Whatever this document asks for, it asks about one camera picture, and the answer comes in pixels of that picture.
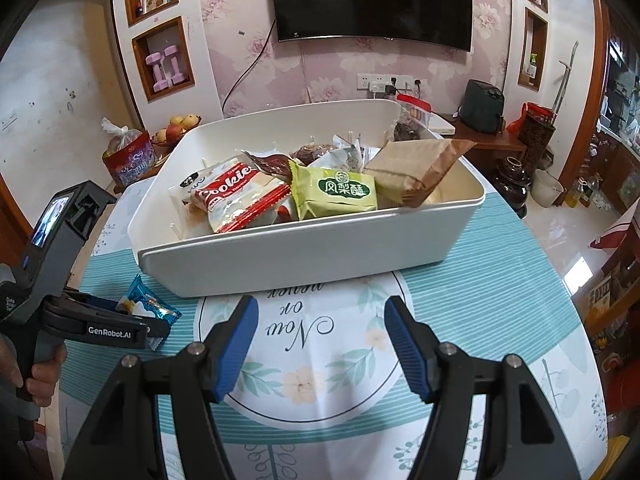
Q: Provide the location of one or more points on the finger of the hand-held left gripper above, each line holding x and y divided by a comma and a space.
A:
100, 310
157, 334

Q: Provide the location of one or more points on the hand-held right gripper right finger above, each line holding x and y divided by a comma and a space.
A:
405, 345

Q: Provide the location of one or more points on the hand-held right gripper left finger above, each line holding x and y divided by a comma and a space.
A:
235, 345

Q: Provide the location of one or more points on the blue white snack packet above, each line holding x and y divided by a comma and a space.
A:
150, 302

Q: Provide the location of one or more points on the white storage box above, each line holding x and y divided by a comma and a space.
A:
300, 260

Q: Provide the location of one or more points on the red snack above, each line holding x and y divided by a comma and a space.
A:
286, 214

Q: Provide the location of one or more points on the red white cookie packet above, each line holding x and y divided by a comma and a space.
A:
235, 200

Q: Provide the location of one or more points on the green snack packet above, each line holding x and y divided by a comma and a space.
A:
335, 192

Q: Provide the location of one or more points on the brown paper snack packet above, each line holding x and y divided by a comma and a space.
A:
415, 170

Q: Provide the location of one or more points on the brown white snack packet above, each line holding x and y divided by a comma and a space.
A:
270, 164

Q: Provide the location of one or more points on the person's left hand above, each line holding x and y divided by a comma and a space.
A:
47, 375

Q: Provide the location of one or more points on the teal white printed tablecloth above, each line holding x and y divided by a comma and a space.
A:
475, 285

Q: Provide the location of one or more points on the red plastic bag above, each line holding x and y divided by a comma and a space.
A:
130, 160

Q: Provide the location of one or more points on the fruit bowl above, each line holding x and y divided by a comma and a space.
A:
172, 132

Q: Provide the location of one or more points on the dark ceramic jar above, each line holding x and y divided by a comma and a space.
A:
512, 185

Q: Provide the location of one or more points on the pink dumbbell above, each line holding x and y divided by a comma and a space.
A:
175, 65
157, 72

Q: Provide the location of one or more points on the white printed snack packet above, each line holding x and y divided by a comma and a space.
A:
345, 157

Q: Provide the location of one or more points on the dark red snack packet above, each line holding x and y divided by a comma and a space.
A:
312, 151

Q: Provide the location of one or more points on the white bucket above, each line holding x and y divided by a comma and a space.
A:
547, 187

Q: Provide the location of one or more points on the wooden side table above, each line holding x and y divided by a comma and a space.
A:
495, 142

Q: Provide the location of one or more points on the flat white box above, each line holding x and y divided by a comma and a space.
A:
444, 125

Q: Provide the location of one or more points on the cooking oil bottle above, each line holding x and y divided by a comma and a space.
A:
576, 194

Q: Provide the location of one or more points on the clear bag with red zip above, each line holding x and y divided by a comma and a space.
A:
415, 115

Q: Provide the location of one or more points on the dark woven basket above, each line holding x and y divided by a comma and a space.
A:
535, 135

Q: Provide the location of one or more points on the black air fryer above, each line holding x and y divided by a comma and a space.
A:
480, 105

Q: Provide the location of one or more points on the metal pole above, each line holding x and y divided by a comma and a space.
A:
564, 80

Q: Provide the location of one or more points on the black curved television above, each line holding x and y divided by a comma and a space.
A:
370, 0

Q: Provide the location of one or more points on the white wall socket strip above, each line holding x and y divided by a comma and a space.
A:
380, 82

